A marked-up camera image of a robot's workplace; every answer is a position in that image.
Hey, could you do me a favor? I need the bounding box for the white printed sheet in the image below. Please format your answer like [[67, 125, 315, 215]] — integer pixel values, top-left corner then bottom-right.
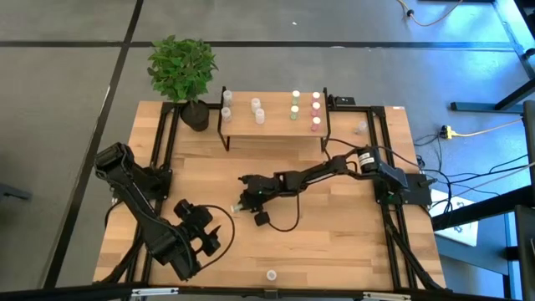
[[429, 188, 480, 247]]

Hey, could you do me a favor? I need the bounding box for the beige power cable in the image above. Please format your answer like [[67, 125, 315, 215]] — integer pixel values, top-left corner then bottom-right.
[[453, 118, 524, 138]]

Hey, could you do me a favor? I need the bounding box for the small black box device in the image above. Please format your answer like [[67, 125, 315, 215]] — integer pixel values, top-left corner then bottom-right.
[[327, 94, 357, 107]]

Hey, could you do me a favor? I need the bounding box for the green plant in black pot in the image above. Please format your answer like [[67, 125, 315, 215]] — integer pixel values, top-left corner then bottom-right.
[[145, 34, 220, 133]]

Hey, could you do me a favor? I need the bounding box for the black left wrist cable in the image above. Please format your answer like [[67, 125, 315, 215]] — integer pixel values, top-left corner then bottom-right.
[[196, 203, 236, 271]]

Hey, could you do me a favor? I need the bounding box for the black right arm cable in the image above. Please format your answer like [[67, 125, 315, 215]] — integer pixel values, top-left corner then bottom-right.
[[267, 137, 421, 233]]

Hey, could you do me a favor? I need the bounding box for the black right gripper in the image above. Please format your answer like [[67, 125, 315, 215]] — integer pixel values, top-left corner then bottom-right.
[[237, 173, 281, 215]]

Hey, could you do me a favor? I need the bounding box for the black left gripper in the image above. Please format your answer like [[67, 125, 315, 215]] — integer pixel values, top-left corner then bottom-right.
[[173, 198, 222, 257]]

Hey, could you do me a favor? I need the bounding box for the black metal bar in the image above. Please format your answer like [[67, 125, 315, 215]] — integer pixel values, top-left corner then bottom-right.
[[431, 183, 535, 232]]

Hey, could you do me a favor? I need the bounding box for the black metal floor stand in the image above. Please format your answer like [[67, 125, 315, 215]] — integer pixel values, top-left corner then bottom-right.
[[450, 77, 535, 113]]

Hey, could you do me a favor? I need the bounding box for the dark furniture foot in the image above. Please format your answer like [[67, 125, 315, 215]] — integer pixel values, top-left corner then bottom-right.
[[0, 182, 33, 202]]

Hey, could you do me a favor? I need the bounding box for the grey furniture panel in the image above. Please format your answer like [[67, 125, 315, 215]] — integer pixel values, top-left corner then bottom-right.
[[522, 99, 535, 183]]

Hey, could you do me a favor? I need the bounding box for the beige floor cable black plug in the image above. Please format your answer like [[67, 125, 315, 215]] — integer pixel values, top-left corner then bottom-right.
[[395, 0, 465, 28]]

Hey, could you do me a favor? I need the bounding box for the wooden shelf with black legs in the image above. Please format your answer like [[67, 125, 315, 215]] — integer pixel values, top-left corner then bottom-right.
[[216, 85, 331, 154]]

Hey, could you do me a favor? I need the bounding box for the black crossbeam with silver brackets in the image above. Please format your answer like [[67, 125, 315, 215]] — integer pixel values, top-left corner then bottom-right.
[[0, 283, 535, 301]]

